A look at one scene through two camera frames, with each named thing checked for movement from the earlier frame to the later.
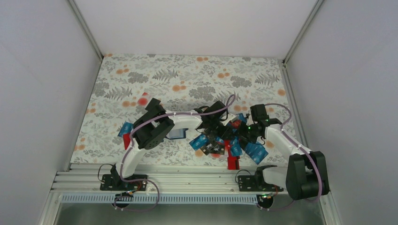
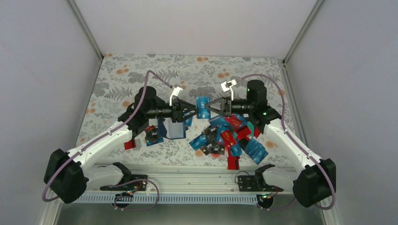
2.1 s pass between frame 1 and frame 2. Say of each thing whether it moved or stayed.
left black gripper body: moved
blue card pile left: stayed
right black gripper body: moved
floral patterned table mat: stayed
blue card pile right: stayed
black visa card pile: stayed
